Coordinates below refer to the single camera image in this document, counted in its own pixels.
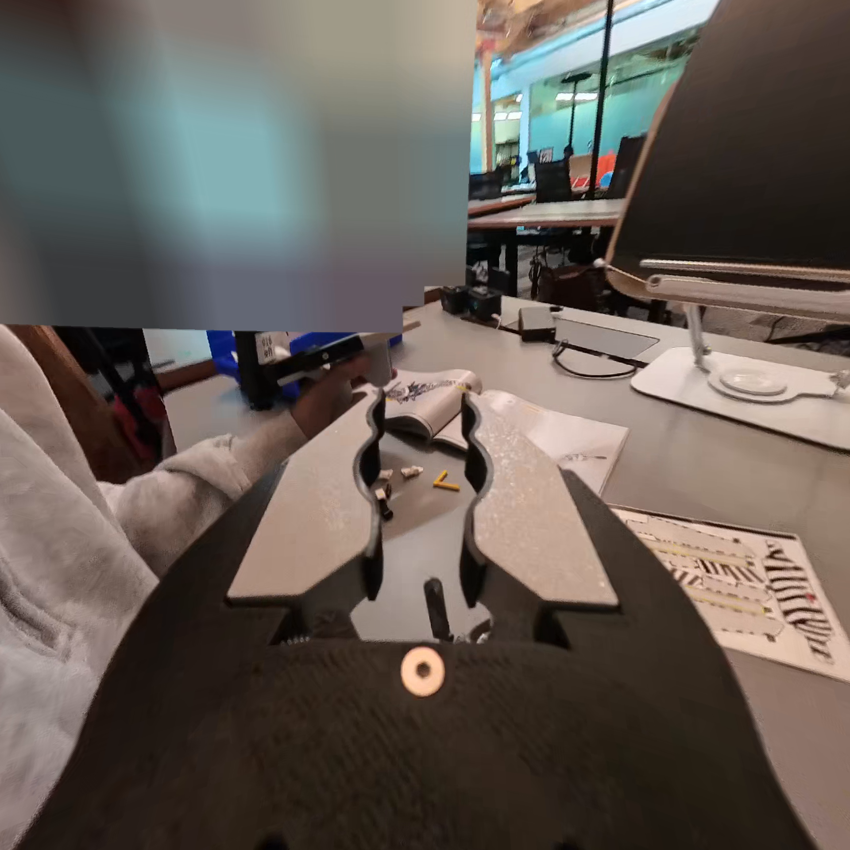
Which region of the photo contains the blue plastic bin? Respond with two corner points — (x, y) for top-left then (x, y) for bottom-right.
(206, 330), (404, 402)

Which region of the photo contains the black charger dock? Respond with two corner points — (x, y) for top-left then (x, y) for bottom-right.
(441, 286), (502, 323)

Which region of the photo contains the grey flat device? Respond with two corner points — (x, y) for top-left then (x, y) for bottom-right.
(554, 315), (660, 365)

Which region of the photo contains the black floor lamp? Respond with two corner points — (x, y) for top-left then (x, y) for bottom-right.
(593, 0), (616, 200)

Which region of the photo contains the person's left forearm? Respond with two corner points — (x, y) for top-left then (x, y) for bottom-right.
(98, 410), (312, 580)

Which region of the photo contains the tablet on white stand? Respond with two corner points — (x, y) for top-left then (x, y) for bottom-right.
(607, 0), (850, 300)

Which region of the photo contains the lego instruction booklet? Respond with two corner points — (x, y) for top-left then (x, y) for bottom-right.
(384, 368), (630, 495)

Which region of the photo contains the silver laptop stand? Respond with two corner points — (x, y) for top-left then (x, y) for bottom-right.
(631, 259), (850, 454)

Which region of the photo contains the person's left hand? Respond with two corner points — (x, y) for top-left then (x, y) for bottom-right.
(290, 359), (386, 442)

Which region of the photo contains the grey power adapter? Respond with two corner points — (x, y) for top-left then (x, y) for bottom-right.
(518, 305), (557, 344)

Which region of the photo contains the black cable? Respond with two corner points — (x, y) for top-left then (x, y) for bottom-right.
(550, 337), (648, 381)

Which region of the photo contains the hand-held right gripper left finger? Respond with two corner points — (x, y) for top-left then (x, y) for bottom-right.
(226, 387), (387, 610)

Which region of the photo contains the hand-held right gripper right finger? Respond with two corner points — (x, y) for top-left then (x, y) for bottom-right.
(460, 390), (621, 613)

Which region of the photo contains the zebra sticker sheet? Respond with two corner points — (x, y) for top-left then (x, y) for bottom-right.
(607, 505), (850, 685)

